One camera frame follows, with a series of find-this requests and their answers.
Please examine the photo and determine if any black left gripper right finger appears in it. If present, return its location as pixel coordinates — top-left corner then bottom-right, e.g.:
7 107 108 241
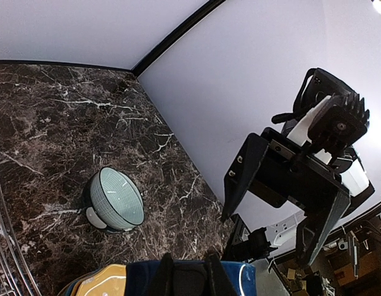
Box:
204 253 237 296

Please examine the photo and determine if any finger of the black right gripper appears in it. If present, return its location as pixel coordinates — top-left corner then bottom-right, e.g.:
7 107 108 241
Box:
297 191 351 266
221 133 269 222

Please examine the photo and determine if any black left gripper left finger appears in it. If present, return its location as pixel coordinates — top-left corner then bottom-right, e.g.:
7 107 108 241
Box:
149 253 177 296

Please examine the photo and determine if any right black frame post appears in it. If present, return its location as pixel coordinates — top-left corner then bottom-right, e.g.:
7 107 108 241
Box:
131 0 225 77

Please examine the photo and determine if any black front rail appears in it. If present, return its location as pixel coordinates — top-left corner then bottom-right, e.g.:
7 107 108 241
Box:
221 214 277 263

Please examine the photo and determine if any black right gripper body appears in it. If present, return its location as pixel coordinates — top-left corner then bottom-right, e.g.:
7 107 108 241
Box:
248 128 351 216

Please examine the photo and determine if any yellow dotted top plate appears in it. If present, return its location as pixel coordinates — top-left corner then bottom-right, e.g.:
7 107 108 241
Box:
59 264 127 296

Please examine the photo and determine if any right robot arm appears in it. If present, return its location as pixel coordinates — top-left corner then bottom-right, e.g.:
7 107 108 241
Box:
221 127 374 265

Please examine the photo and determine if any dark lower bowl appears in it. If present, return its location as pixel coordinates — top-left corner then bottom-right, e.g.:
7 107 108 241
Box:
81 183 132 234

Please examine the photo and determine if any metal wire dish rack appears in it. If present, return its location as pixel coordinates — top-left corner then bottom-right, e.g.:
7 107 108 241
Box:
0 183 41 295

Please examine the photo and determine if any dark blue mug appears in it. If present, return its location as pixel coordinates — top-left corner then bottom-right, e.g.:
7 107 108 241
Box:
125 261 257 295

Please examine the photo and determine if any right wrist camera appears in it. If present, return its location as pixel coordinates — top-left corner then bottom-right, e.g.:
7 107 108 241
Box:
271 68 370 164

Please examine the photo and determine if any light green ceramic bowl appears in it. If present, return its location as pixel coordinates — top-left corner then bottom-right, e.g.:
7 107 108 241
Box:
88 166 145 229

